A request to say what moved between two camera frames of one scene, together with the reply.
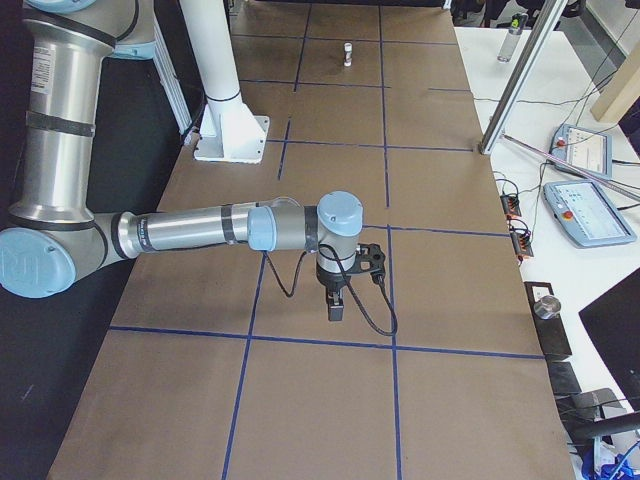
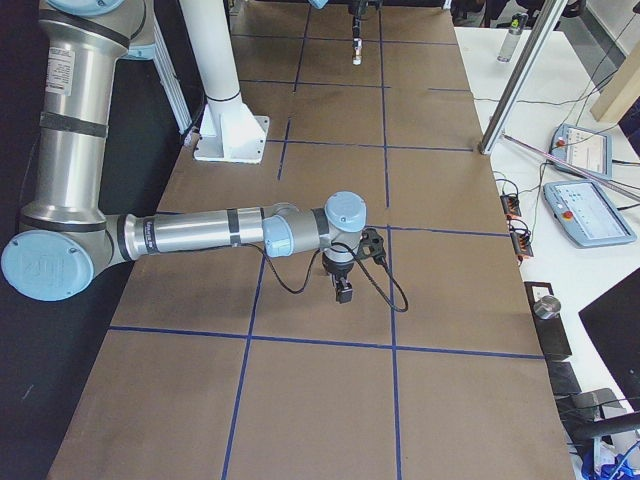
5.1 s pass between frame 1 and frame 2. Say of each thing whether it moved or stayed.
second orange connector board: stayed
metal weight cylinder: stayed
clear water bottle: stayed
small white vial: moved
